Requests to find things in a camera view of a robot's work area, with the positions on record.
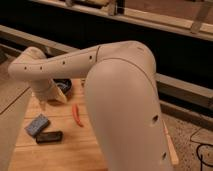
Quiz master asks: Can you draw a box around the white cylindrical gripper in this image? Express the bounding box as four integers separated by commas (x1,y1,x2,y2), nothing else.
30,79,67,103

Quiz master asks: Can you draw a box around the black eraser block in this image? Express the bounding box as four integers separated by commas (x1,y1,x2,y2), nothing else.
36,131,63,144

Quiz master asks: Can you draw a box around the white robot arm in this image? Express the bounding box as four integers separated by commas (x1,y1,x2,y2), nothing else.
8,41,173,171

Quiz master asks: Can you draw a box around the black round bowl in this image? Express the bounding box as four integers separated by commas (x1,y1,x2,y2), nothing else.
54,79,72,97

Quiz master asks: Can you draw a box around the blue sponge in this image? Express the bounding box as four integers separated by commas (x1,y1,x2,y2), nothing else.
25,114,50,137

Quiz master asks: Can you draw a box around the wooden cutting board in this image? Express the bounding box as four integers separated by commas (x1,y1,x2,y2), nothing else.
7,78,180,171

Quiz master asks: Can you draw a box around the wooden shelf rail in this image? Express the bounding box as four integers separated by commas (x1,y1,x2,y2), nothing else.
0,24,213,111

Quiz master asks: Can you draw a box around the black cable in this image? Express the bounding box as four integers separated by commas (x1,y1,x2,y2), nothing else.
189,128,213,168

